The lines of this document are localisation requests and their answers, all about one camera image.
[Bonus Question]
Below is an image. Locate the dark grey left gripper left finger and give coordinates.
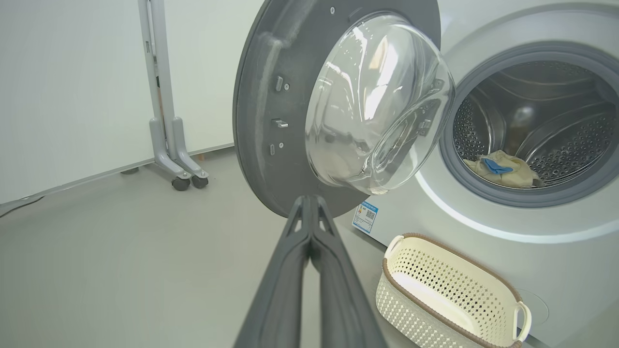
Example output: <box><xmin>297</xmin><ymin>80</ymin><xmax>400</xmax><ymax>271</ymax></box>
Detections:
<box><xmin>235</xmin><ymin>195</ymin><xmax>312</xmax><ymax>348</ymax></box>

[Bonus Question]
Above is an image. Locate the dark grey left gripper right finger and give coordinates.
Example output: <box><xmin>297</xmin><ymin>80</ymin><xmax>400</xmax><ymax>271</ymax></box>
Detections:
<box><xmin>309</xmin><ymin>195</ymin><xmax>387</xmax><ymax>348</ymax></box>

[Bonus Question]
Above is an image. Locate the round black glass washer door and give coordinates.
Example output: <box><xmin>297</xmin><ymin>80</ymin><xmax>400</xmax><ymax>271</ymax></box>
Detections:
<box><xmin>233</xmin><ymin>0</ymin><xmax>456</xmax><ymax>219</ymax></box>

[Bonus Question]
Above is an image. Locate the cream garment with blue patches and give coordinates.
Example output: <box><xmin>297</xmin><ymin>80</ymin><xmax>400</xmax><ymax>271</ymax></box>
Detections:
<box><xmin>476</xmin><ymin>150</ymin><xmax>525</xmax><ymax>177</ymax></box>

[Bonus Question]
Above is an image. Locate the white front-load washing machine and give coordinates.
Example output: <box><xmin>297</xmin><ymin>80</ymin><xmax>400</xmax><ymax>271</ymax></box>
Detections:
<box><xmin>339</xmin><ymin>0</ymin><xmax>619</xmax><ymax>348</ymax></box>

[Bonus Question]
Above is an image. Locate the cream perforated basket brown rim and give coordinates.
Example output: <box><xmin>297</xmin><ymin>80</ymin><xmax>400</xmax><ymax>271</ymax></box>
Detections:
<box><xmin>376</xmin><ymin>233</ymin><xmax>532</xmax><ymax>348</ymax></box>

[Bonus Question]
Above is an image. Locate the blue energy label sticker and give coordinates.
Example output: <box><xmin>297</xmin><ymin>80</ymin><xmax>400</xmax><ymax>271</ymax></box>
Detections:
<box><xmin>352</xmin><ymin>201</ymin><xmax>379</xmax><ymax>234</ymax></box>

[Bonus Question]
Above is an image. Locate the grey stand leg with caster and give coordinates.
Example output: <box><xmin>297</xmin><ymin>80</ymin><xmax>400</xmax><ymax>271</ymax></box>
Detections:
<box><xmin>138</xmin><ymin>0</ymin><xmax>192</xmax><ymax>191</ymax></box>
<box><xmin>149</xmin><ymin>0</ymin><xmax>210</xmax><ymax>189</ymax></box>

